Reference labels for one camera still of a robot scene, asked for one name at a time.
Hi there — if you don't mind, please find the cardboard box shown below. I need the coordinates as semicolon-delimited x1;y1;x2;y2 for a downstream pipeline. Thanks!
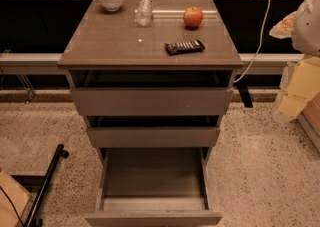
298;93;320;153
0;169;31;227

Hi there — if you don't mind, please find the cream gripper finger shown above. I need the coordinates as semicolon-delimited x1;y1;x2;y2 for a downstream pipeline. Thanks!
272;89;307;123
269;11;296;39

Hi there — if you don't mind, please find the cardboard box left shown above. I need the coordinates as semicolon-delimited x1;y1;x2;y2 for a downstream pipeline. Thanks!
0;169;31;227

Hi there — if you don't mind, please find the grey drawer cabinet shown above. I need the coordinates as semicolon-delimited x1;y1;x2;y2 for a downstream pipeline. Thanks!
57;0;244;159

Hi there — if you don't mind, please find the grey top drawer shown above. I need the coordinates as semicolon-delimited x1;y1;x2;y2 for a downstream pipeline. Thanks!
71;70;233;116

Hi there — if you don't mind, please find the black metal stand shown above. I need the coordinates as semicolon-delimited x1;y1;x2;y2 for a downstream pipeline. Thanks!
13;144;69;227

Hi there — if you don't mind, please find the grey drawer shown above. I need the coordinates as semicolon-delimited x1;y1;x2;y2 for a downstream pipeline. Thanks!
87;116;220;148
85;148;222;227
71;70;233;116

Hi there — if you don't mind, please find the clear glass jar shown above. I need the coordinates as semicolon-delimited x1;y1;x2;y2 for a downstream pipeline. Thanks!
135;0;153;27

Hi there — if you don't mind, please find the grey bottom drawer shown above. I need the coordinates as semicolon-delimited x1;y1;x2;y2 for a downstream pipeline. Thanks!
85;148;222;227

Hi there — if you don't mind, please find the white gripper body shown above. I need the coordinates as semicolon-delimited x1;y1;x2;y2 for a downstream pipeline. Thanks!
286;56;320;102

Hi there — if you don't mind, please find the red apple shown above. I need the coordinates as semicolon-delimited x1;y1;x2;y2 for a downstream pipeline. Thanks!
183;7;203;28

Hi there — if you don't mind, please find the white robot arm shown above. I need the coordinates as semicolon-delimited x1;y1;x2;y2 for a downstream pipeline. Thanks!
269;0;320;123

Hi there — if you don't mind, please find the cardboard box right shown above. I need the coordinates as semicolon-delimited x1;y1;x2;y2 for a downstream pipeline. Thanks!
298;93;320;153

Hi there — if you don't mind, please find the grey middle drawer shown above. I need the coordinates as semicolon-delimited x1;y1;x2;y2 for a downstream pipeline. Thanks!
87;116;220;148

